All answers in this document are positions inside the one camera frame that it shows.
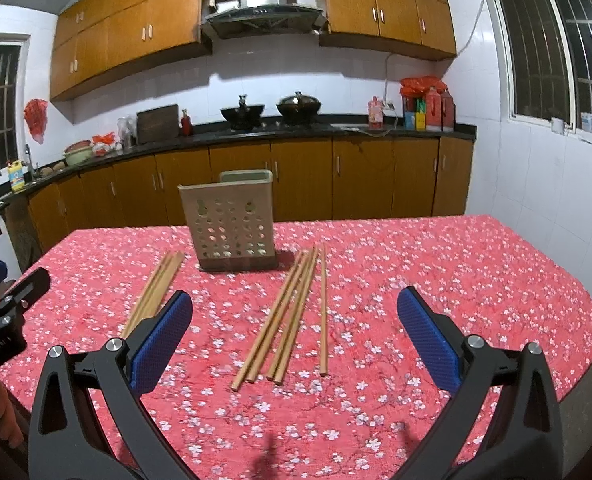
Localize person left hand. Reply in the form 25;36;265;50
0;381;23;448

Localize yellow detergent bottle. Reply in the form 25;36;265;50
7;160;26;193

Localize green bowl with lid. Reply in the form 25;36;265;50
64;140;94;167

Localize red floral tablecloth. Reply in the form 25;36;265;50
0;216;592;479

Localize beige perforated utensil holder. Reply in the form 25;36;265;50
177;169;277;272

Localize dark cutting board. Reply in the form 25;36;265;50
136;104;179;145

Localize red sauce bottle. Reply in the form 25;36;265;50
181;108;193;136

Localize black countertop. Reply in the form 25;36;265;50
21;114;477;193

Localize black wok left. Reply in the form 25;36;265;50
221;94;264;131

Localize wooden lower cabinets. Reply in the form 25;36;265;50
2;133;475;268

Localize red oil jugs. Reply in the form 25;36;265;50
400;76;456;132

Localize pink container on counter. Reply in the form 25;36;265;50
367;96;384;130

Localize black wok with lid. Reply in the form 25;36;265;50
276;91;322;125

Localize right window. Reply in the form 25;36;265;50
494;0;592;133

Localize steel range hood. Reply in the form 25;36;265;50
200;0;328;40

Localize red plastic bag on wall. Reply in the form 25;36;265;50
23;99;48;145

